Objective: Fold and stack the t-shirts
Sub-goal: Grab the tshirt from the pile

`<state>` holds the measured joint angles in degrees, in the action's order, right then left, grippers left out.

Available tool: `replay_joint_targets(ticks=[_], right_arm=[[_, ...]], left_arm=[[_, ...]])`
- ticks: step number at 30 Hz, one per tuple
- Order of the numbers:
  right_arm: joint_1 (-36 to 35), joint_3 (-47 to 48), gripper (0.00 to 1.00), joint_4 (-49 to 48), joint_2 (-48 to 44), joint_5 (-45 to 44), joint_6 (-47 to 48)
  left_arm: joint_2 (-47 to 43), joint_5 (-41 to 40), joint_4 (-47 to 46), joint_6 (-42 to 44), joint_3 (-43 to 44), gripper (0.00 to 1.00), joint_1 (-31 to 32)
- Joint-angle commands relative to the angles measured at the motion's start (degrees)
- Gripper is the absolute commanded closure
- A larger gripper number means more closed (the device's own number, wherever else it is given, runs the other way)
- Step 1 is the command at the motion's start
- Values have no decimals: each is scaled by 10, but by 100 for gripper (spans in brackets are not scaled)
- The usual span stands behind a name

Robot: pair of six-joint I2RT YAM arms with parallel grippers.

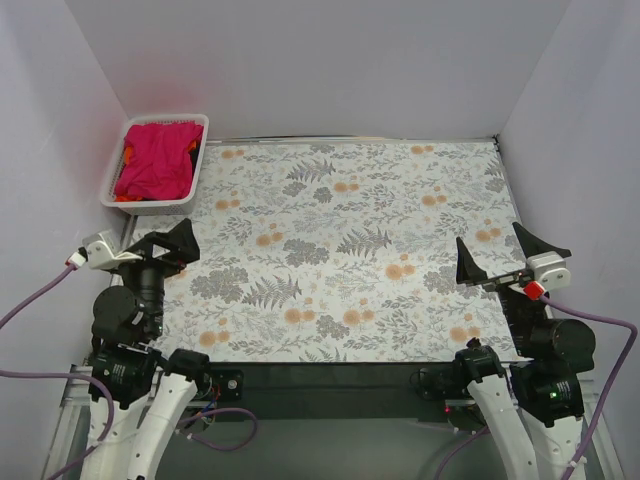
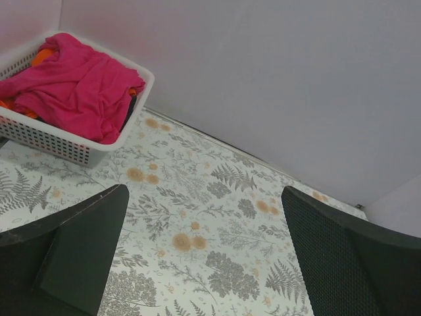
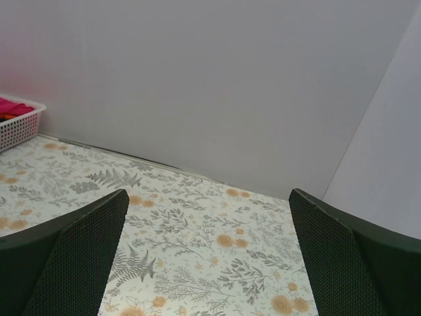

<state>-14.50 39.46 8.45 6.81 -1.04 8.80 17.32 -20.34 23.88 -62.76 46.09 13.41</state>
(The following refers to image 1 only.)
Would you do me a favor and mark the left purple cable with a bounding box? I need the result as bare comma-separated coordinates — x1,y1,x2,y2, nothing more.
0,263,260,480

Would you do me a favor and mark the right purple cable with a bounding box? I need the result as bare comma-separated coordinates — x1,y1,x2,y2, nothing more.
433,294,639,480

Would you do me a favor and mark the white plastic laundry basket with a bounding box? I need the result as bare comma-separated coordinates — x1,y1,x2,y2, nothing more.
100,114,209,216

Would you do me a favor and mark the purple cable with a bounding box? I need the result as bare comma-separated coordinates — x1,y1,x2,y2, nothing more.
433,294,639,480
0,263,260,480

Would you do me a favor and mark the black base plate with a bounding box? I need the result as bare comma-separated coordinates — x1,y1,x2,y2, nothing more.
191,362,471,421

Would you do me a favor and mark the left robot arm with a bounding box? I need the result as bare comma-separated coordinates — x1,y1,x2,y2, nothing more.
81,219,213,479

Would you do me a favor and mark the orange t shirt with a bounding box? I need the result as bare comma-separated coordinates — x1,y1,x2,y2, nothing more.
115,141,195,202

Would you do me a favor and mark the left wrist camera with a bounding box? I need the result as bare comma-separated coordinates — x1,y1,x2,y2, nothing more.
65,230,143,272

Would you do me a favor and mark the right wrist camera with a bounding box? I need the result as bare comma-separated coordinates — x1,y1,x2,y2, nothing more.
523,252,571,300

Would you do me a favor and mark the aluminium frame rail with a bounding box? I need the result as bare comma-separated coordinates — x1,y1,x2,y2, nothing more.
42,364,626,480

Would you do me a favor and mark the magenta t shirt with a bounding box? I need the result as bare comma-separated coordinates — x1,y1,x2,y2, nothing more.
114,121,204,202

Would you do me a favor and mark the floral patterned table mat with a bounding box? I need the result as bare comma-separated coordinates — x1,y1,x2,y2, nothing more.
155,141,524,362

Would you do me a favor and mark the black t shirt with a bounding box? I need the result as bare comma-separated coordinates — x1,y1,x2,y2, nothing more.
188,141,200,169

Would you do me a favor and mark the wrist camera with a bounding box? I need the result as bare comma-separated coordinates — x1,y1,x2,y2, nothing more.
65,230,143,272
523,252,571,300

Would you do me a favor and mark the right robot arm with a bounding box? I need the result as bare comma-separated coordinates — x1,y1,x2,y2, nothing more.
452,223,596,479

